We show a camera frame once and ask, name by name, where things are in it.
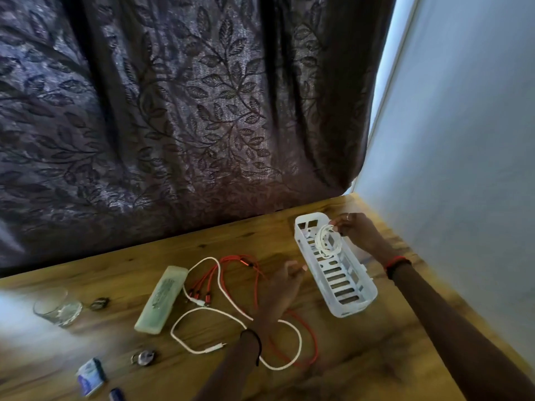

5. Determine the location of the person's left hand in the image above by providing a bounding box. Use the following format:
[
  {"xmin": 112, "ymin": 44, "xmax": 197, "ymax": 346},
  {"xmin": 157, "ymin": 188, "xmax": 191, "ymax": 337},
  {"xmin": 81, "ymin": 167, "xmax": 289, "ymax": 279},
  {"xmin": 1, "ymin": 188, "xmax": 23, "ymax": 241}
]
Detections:
[{"xmin": 257, "ymin": 260, "xmax": 309, "ymax": 326}]

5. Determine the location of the person's right hand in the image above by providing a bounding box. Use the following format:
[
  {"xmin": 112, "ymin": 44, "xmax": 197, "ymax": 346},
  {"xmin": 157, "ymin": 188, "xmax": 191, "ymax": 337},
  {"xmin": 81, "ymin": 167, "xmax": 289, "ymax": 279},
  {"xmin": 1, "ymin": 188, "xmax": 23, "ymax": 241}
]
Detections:
[{"xmin": 330, "ymin": 212, "xmax": 393, "ymax": 263}]

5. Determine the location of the white cable with red plug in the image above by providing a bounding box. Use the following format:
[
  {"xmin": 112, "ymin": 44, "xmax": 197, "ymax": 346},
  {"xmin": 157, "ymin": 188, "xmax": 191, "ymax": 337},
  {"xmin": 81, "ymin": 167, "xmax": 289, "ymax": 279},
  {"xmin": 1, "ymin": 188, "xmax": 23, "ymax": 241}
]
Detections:
[{"xmin": 314, "ymin": 223, "xmax": 343, "ymax": 260}]

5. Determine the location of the red multi-head cable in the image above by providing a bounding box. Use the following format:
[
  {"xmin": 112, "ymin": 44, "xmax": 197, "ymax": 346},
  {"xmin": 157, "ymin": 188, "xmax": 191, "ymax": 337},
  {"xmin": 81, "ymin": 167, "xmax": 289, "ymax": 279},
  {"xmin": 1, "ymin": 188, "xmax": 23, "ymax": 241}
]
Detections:
[{"xmin": 186, "ymin": 254, "xmax": 319, "ymax": 369}]

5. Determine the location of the white plastic slotted basket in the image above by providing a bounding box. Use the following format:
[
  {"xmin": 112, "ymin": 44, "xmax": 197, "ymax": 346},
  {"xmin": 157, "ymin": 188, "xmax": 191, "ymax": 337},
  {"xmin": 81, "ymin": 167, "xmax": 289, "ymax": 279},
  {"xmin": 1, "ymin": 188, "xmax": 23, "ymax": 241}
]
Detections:
[{"xmin": 294, "ymin": 212, "xmax": 378, "ymax": 319}]

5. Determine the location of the white cable with white plugs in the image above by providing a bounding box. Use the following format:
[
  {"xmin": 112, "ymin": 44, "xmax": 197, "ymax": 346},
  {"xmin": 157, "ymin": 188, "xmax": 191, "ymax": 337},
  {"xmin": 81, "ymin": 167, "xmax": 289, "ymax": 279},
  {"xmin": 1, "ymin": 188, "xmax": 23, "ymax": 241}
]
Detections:
[{"xmin": 170, "ymin": 256, "xmax": 303, "ymax": 371}]

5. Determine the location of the person's right forearm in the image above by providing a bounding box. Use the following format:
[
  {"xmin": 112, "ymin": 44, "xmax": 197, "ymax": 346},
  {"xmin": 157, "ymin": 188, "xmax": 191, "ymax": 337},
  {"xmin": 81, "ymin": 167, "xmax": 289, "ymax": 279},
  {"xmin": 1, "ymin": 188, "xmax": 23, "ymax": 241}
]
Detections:
[{"xmin": 391, "ymin": 262, "xmax": 535, "ymax": 401}]

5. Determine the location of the person's left forearm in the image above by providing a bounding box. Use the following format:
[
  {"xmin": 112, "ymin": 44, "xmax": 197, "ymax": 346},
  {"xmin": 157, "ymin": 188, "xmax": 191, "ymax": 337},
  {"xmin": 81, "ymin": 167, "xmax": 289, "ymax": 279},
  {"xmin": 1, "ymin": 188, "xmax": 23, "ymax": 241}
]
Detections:
[{"xmin": 194, "ymin": 321, "xmax": 276, "ymax": 401}]

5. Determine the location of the red wristband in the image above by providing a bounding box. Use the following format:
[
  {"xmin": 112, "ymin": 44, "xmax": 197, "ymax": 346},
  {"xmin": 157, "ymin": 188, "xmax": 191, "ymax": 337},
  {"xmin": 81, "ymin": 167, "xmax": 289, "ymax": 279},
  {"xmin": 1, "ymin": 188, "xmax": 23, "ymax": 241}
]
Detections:
[{"xmin": 383, "ymin": 256, "xmax": 412, "ymax": 271}]

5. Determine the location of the black thread wristband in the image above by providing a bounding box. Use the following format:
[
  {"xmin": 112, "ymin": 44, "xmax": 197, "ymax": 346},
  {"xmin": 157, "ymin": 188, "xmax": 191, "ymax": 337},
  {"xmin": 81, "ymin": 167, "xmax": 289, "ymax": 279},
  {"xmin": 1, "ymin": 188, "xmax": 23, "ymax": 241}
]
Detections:
[{"xmin": 239, "ymin": 328, "xmax": 263, "ymax": 367}]

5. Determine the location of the pale green plastic case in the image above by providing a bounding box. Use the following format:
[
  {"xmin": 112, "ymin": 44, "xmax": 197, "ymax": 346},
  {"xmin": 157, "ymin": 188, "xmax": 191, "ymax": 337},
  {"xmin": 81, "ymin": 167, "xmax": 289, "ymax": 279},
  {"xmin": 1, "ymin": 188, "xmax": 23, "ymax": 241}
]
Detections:
[{"xmin": 133, "ymin": 265, "xmax": 189, "ymax": 335}]

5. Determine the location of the small round silver object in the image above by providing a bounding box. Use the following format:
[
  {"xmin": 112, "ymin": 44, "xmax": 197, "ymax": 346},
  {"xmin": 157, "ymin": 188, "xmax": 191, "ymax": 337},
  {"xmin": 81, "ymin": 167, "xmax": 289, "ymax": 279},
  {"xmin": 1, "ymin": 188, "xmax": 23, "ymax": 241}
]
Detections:
[{"xmin": 130, "ymin": 349, "xmax": 158, "ymax": 367}]

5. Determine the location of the brown leaf-patterned curtain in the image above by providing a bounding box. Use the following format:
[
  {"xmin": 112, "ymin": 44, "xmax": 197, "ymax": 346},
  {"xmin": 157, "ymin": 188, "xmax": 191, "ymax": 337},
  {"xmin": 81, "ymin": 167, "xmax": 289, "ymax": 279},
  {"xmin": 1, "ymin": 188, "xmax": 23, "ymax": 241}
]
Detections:
[{"xmin": 0, "ymin": 0, "xmax": 398, "ymax": 278}]

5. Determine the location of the white and blue eraser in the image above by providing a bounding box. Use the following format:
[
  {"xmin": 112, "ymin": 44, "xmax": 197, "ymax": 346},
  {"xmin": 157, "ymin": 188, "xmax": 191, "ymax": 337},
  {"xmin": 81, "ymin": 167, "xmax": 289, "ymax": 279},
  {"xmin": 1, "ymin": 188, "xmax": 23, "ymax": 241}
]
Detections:
[{"xmin": 75, "ymin": 358, "xmax": 108, "ymax": 398}]

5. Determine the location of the clear drinking glass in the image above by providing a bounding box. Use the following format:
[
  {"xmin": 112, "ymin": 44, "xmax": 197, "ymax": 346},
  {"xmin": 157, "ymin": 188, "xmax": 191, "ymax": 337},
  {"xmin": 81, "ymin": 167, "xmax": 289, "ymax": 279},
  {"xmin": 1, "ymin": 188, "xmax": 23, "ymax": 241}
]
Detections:
[{"xmin": 32, "ymin": 286, "xmax": 84, "ymax": 329}]

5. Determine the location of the black beaded bracelet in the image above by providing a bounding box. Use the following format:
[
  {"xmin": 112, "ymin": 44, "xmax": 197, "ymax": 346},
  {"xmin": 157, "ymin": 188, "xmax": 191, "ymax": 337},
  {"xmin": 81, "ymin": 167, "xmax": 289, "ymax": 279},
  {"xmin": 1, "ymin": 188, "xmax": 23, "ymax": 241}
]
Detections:
[{"xmin": 385, "ymin": 259, "xmax": 414, "ymax": 280}]

